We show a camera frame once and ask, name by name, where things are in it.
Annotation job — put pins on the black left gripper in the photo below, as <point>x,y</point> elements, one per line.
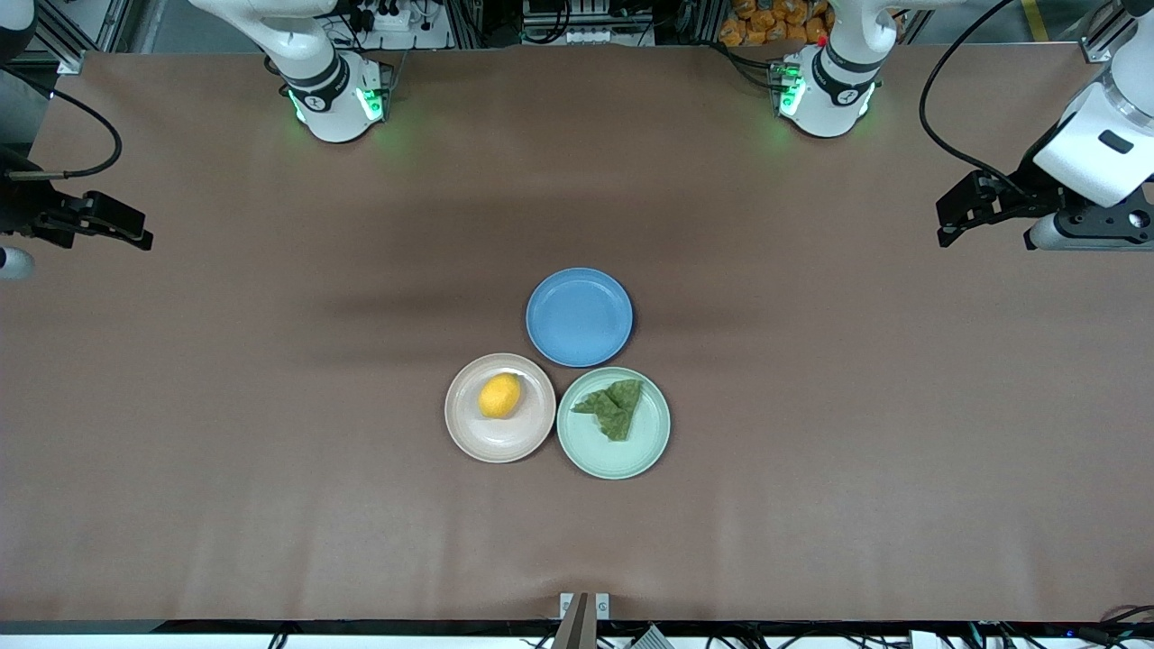
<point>1021,193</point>

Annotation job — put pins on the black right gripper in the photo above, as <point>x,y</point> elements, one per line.
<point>25,209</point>

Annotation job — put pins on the green lettuce leaf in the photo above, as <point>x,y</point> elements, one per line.
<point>618,410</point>

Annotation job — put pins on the yellow lemon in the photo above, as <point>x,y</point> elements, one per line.
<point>499,397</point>

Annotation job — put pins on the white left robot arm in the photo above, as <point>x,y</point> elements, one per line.
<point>829,104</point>

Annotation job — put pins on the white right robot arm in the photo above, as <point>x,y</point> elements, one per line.
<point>329,99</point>

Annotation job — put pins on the white power strip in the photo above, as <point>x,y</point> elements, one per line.
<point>392,16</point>

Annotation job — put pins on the brown table cover sheet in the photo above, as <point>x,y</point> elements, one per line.
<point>361,541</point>

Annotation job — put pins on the blue plate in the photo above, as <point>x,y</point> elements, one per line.
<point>579,317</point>

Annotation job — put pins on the pale green plate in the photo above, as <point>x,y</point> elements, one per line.
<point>613,455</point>

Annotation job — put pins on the white electronics box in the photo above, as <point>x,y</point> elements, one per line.
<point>586,22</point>

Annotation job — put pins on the pink plate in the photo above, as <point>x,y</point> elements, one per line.
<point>505,442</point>

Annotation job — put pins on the grey ribbed device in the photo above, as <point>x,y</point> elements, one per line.
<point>649,638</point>

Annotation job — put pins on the aluminium frame profile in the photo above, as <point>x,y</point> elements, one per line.
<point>63,41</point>
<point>1095,41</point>

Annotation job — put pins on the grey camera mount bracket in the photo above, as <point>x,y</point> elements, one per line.
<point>577,631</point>

